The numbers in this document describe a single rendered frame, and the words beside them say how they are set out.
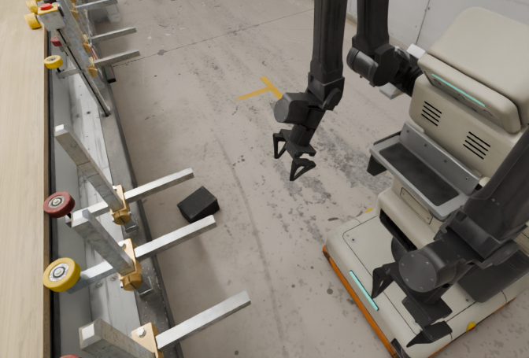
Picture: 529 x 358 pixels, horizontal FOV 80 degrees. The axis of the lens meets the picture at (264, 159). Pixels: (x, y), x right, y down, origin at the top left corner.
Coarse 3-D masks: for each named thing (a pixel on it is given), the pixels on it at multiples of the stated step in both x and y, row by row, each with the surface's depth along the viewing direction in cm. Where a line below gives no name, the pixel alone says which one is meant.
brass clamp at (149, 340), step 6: (150, 324) 77; (150, 330) 76; (156, 330) 79; (132, 336) 76; (138, 336) 76; (144, 336) 76; (150, 336) 75; (138, 342) 75; (144, 342) 75; (150, 342) 75; (156, 342) 75; (150, 348) 74; (156, 348) 74; (156, 354) 73; (162, 354) 76
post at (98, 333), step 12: (96, 324) 52; (108, 324) 55; (84, 336) 50; (96, 336) 50; (108, 336) 53; (120, 336) 58; (84, 348) 50; (96, 348) 52; (108, 348) 54; (120, 348) 56; (132, 348) 61; (144, 348) 68
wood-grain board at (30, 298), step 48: (0, 0) 227; (0, 48) 173; (0, 96) 140; (0, 144) 118; (0, 192) 101; (0, 240) 89; (48, 240) 91; (0, 288) 79; (48, 288) 81; (0, 336) 72; (48, 336) 73
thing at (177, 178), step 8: (168, 176) 112; (176, 176) 111; (184, 176) 112; (192, 176) 114; (152, 184) 110; (160, 184) 110; (168, 184) 111; (176, 184) 113; (128, 192) 108; (136, 192) 108; (144, 192) 108; (152, 192) 110; (128, 200) 107; (136, 200) 109; (88, 208) 105; (96, 208) 105; (104, 208) 105; (96, 216) 106
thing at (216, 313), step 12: (228, 300) 81; (240, 300) 81; (204, 312) 79; (216, 312) 79; (228, 312) 79; (180, 324) 78; (192, 324) 78; (204, 324) 77; (156, 336) 76; (168, 336) 76; (180, 336) 76
